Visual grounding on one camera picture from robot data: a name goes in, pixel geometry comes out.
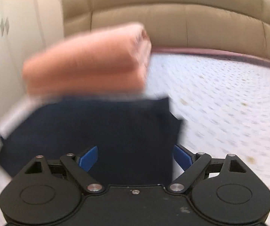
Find white wardrobe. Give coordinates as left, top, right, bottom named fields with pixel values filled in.
left=0, top=0, right=63, bottom=119

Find folded pink blanket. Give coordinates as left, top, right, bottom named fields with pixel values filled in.
left=22, top=22, right=152, bottom=95

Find beige padded headboard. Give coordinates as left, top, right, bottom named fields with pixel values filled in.
left=61, top=0, right=270, bottom=60

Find floral white bed sheet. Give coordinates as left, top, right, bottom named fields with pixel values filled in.
left=0, top=53, right=270, bottom=226

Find navy striped track pants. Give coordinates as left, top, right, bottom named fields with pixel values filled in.
left=0, top=98, right=184, bottom=186

